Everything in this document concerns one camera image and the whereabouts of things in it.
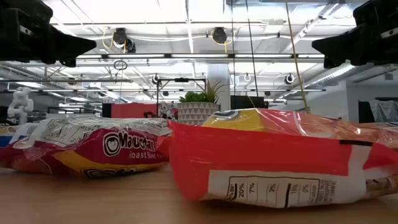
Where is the clear plastic bin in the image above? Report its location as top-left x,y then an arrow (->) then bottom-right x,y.
42,112 -> 118,122

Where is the white humanoid robot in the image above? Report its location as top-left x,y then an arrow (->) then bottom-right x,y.
6,86 -> 34,125

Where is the red Maruchan noodle pack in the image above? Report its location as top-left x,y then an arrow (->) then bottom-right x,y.
0,115 -> 172,180

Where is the succulent in white patterned pot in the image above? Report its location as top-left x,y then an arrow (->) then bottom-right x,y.
177,80 -> 229,126

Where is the red partition panel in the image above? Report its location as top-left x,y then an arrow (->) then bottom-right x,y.
110,102 -> 158,119

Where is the floral print box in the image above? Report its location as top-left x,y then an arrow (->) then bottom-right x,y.
157,101 -> 178,121

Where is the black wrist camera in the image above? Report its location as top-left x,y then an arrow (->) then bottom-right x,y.
0,0 -> 54,24
353,0 -> 398,27

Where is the silver ventilation duct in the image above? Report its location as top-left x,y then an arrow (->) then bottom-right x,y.
304,63 -> 355,90

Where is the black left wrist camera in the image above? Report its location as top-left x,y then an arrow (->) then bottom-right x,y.
0,0 -> 54,24

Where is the grey draped cloth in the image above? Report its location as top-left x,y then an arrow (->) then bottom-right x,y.
369,100 -> 398,124

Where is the long ceiling light bar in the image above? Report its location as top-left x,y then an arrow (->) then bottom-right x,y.
76,53 -> 326,60

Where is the blue Maruchan noodle pack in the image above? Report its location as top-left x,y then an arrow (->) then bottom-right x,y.
0,123 -> 40,149

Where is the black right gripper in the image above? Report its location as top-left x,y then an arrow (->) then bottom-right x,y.
312,23 -> 398,69

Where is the yellow hanging cable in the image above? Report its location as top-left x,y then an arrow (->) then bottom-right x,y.
284,0 -> 309,113

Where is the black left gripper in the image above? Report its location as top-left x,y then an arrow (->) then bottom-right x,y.
0,21 -> 97,67

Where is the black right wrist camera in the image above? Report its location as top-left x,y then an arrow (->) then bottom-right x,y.
353,0 -> 398,27

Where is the thin black hanging cable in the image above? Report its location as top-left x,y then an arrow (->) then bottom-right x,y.
230,0 -> 236,97

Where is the black monitor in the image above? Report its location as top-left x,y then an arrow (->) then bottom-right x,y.
230,95 -> 266,110

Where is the black upright panel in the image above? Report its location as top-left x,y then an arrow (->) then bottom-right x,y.
358,100 -> 376,124

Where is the orange Maruchan noodle pack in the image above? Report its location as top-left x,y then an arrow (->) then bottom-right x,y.
167,108 -> 398,209

